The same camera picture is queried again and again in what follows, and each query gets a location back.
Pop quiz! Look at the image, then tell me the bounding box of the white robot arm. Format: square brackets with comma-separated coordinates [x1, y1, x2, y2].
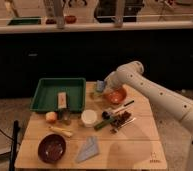
[105, 61, 193, 171]

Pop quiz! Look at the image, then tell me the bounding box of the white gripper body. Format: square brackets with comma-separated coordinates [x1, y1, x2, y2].
[105, 72, 118, 92]

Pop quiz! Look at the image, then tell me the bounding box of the black stand pole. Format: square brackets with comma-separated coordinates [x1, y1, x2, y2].
[9, 120, 20, 171]

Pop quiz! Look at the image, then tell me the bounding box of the red bowl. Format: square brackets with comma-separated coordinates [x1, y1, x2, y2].
[104, 88, 127, 105]

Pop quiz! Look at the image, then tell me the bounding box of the wooden block in tray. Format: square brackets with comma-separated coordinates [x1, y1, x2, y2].
[58, 92, 67, 109]

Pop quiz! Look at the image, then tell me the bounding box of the black round lid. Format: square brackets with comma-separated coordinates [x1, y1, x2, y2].
[102, 111, 110, 119]

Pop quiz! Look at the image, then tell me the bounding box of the white black marker pen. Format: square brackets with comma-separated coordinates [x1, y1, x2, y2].
[112, 100, 134, 113]

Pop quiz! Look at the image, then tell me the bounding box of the silver metal utensil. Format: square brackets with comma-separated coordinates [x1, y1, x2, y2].
[120, 117, 136, 128]

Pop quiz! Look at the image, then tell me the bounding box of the small glass jar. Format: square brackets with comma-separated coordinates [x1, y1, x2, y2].
[62, 113, 71, 125]

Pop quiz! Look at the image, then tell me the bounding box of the light blue folded cloth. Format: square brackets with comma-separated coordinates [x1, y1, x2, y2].
[75, 136, 99, 163]

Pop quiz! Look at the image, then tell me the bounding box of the green plastic tray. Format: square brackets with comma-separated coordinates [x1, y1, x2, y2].
[30, 78, 86, 113]

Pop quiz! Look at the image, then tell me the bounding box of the dark brown bowl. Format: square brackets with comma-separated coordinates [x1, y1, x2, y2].
[38, 134, 66, 164]

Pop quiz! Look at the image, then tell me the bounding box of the white round container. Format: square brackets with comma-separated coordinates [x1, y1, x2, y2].
[81, 110, 97, 127]

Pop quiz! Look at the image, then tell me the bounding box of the orange round fruit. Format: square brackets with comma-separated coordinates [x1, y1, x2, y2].
[45, 111, 57, 123]

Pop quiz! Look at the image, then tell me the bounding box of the green cucumber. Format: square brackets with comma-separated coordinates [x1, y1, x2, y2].
[94, 118, 115, 131]

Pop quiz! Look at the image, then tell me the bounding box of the yellow corn cob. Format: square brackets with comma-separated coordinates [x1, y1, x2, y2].
[49, 126, 73, 137]

